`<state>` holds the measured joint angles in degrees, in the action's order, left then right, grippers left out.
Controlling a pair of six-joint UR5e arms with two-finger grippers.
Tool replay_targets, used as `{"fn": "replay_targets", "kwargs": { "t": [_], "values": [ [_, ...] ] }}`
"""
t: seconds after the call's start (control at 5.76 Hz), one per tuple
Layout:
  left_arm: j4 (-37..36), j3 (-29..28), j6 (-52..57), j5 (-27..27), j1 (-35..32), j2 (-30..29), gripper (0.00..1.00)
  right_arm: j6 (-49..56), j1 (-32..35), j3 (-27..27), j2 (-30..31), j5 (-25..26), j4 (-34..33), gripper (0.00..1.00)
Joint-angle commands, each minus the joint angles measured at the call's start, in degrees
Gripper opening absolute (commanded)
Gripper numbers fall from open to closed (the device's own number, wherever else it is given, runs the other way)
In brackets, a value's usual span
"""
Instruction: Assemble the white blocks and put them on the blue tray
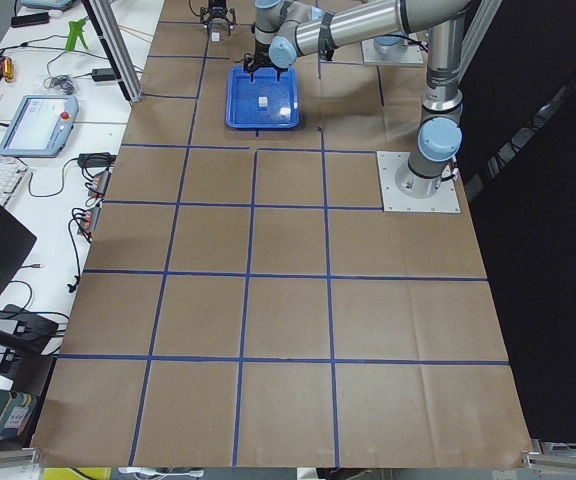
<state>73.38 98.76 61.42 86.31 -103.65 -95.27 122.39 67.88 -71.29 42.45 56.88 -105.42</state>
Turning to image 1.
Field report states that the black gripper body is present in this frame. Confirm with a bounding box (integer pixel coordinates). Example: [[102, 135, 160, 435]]
[[199, 3, 236, 24], [243, 43, 284, 75]]

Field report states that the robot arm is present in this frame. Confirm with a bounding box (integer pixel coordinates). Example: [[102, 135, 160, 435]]
[[244, 0, 470, 199], [199, 0, 237, 35]]

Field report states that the blue plastic tray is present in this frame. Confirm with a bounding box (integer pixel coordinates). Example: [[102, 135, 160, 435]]
[[225, 65, 300, 130]]

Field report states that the black power adapter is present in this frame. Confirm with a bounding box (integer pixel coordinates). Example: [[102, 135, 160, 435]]
[[90, 68, 117, 82]]

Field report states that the black smartphone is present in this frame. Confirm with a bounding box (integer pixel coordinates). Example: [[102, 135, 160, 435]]
[[10, 12, 50, 28]]

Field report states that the teach pendant tablet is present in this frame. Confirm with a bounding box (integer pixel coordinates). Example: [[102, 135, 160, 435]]
[[0, 95, 79, 158]]

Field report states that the white keyboard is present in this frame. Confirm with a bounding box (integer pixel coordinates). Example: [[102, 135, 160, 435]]
[[0, 157, 31, 210]]

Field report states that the aluminium frame post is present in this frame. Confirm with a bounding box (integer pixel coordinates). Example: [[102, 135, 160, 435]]
[[82, 0, 143, 105]]

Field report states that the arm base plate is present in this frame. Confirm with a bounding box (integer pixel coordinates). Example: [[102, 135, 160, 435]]
[[361, 38, 424, 67], [376, 151, 461, 214]]

